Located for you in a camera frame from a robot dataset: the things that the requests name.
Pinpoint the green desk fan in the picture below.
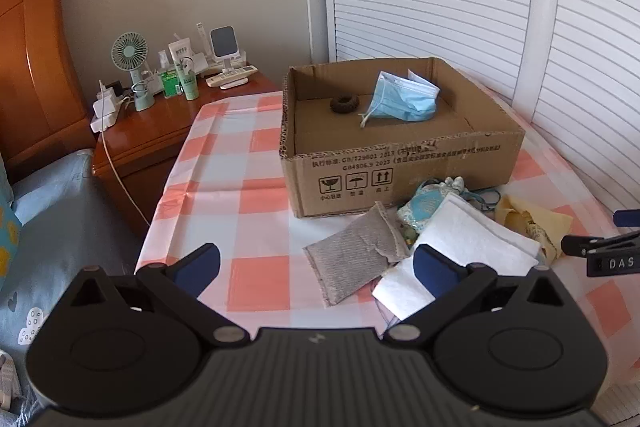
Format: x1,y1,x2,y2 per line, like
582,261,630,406
110,31,156,112

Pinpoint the green small box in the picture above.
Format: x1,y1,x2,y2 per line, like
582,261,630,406
158,69,181,99

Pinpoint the white power strip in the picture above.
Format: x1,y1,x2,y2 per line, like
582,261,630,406
90,79,132,133

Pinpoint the wooden nightstand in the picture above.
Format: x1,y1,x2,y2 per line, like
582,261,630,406
92,69,284,239

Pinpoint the white cloth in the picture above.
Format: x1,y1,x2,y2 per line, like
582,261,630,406
413,192,542,279

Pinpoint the light blue bed sheet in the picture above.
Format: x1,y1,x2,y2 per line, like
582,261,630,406
0,149,147,427

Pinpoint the blue face mask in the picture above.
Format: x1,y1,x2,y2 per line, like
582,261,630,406
359,69,441,128

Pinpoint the white cable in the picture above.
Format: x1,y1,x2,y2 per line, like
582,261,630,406
97,79,151,229

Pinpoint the white cosmetic tube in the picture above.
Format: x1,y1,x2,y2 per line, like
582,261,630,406
168,37,194,72

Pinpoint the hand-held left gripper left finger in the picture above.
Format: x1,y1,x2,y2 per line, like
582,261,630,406
70,243,249,349

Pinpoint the teal patterned pillow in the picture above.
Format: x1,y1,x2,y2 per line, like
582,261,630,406
0,152,24,279

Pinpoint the green cosmetic tube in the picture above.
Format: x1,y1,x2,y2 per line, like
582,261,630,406
175,56,200,102

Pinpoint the yellow cloth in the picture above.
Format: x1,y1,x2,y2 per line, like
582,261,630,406
494,194,574,264

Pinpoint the large white remote control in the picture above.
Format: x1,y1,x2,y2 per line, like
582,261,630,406
206,65,259,88

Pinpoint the brown cardboard box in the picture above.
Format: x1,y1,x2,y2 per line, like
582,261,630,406
279,57,526,219

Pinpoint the grey fabric pouch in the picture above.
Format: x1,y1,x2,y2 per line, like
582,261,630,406
303,201,412,308

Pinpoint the wooden headboard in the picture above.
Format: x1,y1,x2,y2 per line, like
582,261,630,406
0,0,97,184

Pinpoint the pink checkered tablecloth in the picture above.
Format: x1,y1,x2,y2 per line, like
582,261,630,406
134,89,640,355

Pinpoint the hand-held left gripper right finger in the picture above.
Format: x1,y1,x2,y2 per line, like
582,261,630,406
382,244,568,342

